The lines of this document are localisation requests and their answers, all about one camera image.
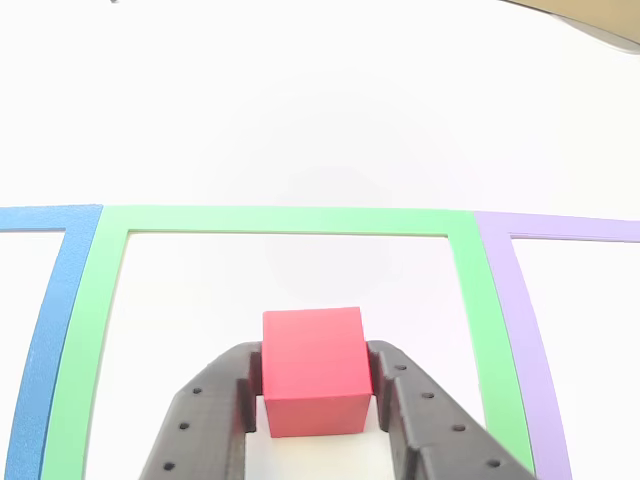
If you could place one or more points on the blue square frame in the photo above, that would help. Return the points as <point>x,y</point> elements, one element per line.
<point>50,325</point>

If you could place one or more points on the purple square frame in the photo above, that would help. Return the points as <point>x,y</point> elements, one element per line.
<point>520,300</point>

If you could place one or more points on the green square frame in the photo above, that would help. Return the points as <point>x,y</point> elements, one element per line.
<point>275,220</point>

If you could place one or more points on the brown cardboard box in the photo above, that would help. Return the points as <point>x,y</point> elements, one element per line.
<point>600,12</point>

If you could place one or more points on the small red cube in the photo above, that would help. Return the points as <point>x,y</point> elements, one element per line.
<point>315,360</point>

